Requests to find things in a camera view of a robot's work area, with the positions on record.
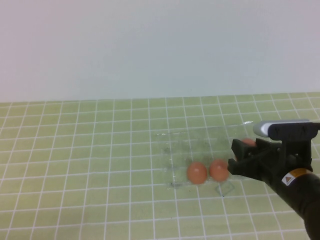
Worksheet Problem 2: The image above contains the green checked tablecloth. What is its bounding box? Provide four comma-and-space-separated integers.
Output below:
0, 91, 320, 240

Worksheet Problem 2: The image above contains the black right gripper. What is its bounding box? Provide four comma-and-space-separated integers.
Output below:
227, 138, 313, 180

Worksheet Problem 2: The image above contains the clear plastic egg tray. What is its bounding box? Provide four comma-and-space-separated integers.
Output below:
153, 121, 261, 189

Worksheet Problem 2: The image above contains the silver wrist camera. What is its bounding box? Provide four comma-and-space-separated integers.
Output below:
252, 118, 320, 141

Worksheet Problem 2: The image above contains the small clear plastic square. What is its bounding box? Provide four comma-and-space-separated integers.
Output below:
214, 181, 236, 197

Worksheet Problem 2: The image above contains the brown egg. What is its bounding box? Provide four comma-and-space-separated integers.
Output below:
209, 159, 230, 182
186, 161, 208, 185
233, 138, 257, 162

